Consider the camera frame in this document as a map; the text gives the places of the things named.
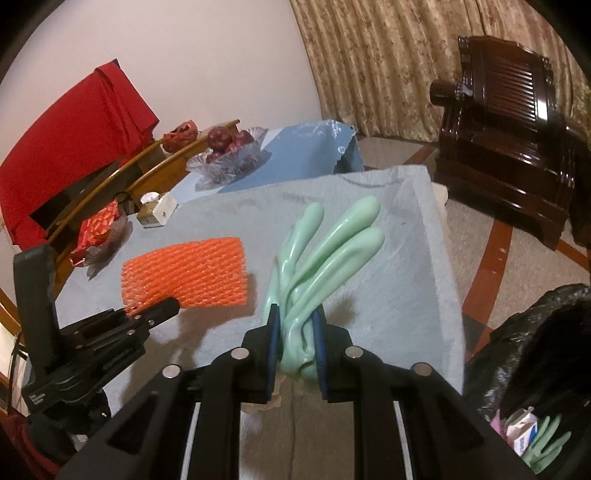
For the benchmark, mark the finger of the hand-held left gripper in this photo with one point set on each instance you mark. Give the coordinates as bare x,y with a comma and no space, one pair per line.
159,308

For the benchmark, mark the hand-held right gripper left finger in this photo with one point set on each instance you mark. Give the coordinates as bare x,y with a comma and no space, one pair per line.
274,341

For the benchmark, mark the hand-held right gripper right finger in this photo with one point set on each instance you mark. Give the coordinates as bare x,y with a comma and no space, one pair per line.
318,350

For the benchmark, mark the orange foam net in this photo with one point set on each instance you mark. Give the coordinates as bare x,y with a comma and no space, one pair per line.
184,272

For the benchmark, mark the green rubber glove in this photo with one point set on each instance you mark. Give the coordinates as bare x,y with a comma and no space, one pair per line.
318,258
547,445

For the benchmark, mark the pink plastic bag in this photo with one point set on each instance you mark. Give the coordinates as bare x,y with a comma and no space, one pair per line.
497,423

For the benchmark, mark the blue and white box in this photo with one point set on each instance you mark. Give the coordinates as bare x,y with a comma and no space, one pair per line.
521,429

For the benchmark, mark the red patterned snack packet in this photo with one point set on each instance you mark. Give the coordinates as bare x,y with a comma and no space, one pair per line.
94,226

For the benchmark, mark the tissue box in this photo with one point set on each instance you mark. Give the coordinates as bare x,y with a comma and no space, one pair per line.
161,210

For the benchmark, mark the grey tablecloth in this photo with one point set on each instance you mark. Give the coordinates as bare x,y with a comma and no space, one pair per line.
406,277

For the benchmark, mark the glass fruit bowl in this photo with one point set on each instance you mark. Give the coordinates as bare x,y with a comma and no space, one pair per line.
231,167

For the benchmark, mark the dark red apple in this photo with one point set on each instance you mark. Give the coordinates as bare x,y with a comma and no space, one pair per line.
219,137
214,155
244,137

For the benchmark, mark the red cloth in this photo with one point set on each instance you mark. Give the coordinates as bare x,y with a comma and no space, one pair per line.
69,138

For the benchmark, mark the red carrier bag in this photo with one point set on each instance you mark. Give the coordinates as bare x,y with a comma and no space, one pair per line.
178,136

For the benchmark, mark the blue tablecloth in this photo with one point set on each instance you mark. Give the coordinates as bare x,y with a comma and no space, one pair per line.
300,147

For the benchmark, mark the dark wooden armchair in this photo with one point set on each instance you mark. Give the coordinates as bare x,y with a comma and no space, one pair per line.
508,138

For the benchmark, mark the patterned beige curtain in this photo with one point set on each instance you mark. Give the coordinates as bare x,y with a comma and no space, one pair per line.
392,69

